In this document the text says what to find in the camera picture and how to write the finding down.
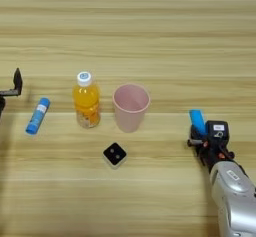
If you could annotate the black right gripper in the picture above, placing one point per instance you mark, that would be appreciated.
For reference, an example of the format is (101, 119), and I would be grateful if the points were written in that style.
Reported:
(215, 154)

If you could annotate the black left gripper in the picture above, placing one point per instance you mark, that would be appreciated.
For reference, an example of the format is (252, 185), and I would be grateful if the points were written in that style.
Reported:
(1, 104)

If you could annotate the blue bar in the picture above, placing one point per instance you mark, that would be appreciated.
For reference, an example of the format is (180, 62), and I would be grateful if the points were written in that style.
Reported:
(198, 121)

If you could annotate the blue glue stick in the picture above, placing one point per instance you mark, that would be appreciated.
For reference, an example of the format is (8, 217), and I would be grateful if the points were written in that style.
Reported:
(37, 116)

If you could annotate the orange juice bottle white cap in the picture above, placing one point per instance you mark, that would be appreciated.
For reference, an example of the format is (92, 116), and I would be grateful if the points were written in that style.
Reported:
(86, 101)

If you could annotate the pink plastic cup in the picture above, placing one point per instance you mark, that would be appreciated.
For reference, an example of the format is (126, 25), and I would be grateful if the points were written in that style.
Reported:
(130, 109)

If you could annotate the black cube white base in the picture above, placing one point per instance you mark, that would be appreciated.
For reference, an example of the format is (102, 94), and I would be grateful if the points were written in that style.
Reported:
(115, 154)

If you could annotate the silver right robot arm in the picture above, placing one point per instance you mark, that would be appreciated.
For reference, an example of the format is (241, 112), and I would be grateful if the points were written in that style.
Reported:
(233, 197)

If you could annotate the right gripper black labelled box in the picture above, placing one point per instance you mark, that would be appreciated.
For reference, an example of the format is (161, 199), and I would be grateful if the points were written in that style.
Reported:
(217, 132)

